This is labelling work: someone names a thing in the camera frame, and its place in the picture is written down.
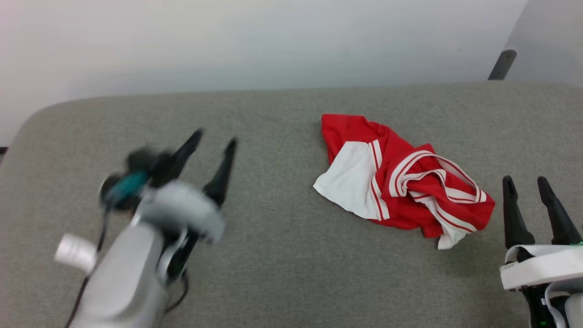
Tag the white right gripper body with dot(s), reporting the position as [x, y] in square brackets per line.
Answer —
[542, 266]

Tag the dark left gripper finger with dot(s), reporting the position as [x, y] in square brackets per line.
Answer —
[223, 175]
[180, 157]

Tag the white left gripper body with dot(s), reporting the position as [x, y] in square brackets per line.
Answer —
[182, 205]

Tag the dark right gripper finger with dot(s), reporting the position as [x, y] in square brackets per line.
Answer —
[558, 218]
[514, 218]

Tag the red white striped garment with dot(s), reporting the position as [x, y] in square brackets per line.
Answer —
[396, 159]

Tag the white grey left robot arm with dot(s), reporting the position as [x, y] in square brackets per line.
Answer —
[127, 278]

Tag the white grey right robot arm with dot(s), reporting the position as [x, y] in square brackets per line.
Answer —
[575, 314]

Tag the white panel board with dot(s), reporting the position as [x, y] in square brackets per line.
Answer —
[551, 41]

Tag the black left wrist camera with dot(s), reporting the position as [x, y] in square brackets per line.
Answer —
[143, 159]

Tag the dark grey metal post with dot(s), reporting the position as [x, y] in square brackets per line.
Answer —
[502, 64]

